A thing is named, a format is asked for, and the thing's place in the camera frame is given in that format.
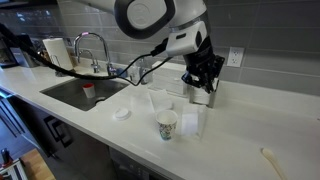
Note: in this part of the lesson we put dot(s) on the dark cabinet with handle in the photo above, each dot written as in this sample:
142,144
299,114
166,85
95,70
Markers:
76,153

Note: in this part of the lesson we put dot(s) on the white cup with red interior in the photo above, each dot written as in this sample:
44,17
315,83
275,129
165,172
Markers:
89,90

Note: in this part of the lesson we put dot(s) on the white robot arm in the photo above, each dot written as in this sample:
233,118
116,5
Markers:
189,32

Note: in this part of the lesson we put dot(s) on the small chrome water tap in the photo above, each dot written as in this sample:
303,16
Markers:
94,62

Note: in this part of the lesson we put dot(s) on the white plastic cup lid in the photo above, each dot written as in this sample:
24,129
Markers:
121,114

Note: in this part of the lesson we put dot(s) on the dishwasher front panel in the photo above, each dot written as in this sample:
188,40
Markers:
128,169

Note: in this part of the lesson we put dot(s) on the wooden spoon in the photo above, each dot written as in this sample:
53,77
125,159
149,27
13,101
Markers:
269,155

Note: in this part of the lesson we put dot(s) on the tall chrome kitchen faucet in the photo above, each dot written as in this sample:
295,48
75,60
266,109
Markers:
97,45

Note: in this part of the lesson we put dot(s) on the green cap dish soap bottle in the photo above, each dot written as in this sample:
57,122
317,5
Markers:
142,71

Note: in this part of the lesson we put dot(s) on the clear soap dispenser bottle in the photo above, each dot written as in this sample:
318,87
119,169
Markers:
134,74

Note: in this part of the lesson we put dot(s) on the stainless steel sink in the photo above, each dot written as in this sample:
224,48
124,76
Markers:
72,92

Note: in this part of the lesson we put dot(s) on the white wall outlet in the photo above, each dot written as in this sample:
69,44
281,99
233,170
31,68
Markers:
235,56

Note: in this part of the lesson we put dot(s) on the white paper towel box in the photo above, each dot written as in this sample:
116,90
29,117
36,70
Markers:
168,77

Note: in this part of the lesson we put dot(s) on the paper towel roll on stand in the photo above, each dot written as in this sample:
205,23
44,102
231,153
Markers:
58,53

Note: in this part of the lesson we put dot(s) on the white napkin on counter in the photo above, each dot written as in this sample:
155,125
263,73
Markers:
160,100

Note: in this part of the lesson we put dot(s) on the patterned paper cup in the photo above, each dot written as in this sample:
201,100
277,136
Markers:
167,122

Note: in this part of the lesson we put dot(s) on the blue sponge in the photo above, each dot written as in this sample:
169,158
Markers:
121,72

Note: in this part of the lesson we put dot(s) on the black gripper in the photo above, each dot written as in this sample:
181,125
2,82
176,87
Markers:
202,67

